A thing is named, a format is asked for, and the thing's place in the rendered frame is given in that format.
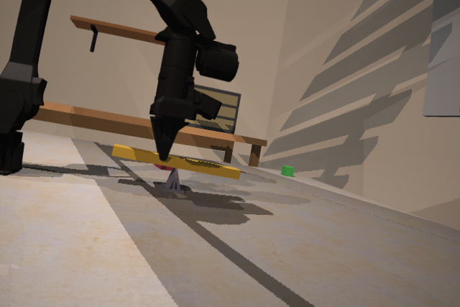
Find yellow rectangular bar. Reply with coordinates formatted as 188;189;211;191
112;145;241;180

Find small green block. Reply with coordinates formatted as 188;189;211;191
281;166;295;177

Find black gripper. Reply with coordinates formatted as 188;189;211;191
149;65;198;161

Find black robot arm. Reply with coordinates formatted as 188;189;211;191
0;0;239;176

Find red block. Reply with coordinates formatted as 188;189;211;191
153;164;173;170

